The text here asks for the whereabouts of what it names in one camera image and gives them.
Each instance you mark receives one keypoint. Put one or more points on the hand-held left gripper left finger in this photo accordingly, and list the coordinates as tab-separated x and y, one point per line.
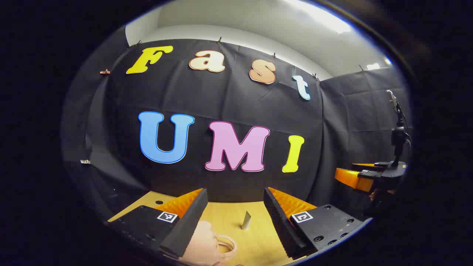
188	225

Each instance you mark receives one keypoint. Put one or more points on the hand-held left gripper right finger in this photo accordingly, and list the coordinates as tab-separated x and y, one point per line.
281	225

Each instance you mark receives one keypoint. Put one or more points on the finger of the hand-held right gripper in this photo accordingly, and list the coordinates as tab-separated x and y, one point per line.
353	178
369	164

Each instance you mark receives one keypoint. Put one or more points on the white tube with green label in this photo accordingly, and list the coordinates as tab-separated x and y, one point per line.
246	221

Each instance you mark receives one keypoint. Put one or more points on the black backdrop cloth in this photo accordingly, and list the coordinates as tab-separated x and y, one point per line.
229	99

